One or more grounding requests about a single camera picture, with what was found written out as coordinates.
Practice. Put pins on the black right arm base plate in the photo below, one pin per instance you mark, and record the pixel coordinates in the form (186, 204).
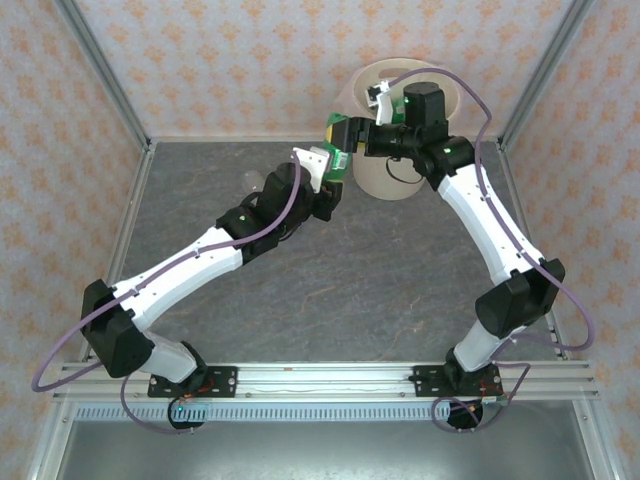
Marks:
(425, 382)

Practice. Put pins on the aluminium table side rail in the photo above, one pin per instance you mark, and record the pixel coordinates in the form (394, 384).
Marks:
(131, 210)
(509, 170)

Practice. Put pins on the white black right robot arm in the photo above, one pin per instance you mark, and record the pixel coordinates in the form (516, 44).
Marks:
(485, 220)

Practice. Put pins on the long aluminium base rail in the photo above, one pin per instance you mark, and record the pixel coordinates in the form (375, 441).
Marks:
(325, 382)

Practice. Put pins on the aluminium frame leg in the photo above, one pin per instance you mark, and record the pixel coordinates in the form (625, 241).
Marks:
(595, 450)
(52, 450)

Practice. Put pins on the aluminium table back rail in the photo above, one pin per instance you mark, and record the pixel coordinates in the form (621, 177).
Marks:
(190, 138)

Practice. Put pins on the clear bottle Pepsi label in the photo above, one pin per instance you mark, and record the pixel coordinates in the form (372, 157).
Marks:
(250, 179)

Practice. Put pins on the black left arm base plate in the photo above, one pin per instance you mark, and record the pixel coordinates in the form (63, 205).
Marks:
(226, 384)

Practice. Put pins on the beige plastic bin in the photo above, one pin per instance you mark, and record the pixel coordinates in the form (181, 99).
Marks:
(370, 180)

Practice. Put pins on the aluminium corner post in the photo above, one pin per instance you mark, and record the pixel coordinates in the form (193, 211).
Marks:
(101, 65)
(547, 65)

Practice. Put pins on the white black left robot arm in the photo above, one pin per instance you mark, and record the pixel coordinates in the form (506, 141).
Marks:
(180, 270)

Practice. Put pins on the grey metal sheet panel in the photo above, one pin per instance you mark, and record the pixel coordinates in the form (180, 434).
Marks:
(325, 450)

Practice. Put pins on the green bottle yellow cap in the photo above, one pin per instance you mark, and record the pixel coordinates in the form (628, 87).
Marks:
(337, 170)

